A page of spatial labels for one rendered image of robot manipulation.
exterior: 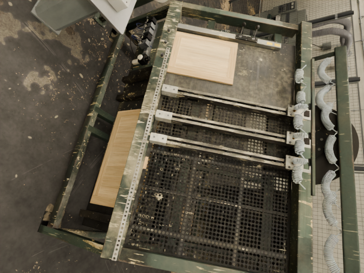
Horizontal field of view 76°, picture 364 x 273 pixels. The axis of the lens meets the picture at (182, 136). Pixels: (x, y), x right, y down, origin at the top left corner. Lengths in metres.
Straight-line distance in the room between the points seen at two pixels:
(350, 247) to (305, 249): 0.49
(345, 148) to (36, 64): 2.67
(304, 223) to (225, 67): 1.33
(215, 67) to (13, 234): 2.06
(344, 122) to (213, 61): 1.26
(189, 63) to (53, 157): 1.44
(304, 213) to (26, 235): 2.08
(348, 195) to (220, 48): 1.59
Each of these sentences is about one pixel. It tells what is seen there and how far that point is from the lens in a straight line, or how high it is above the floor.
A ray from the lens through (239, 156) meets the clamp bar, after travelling 1.75.
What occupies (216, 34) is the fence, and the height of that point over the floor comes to 1.20.
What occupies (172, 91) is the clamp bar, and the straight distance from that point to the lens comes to 1.87.
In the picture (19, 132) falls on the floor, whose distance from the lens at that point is 2.20.
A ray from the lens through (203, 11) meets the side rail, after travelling 2.46.
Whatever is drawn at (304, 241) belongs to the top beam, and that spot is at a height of 1.88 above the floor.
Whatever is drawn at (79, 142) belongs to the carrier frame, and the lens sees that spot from 2.27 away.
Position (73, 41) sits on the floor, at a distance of 2.60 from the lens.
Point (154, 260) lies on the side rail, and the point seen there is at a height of 1.08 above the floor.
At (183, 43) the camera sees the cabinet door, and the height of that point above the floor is 0.96.
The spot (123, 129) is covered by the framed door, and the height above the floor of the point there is 0.40.
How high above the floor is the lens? 2.02
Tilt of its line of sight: 32 degrees down
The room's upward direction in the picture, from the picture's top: 88 degrees clockwise
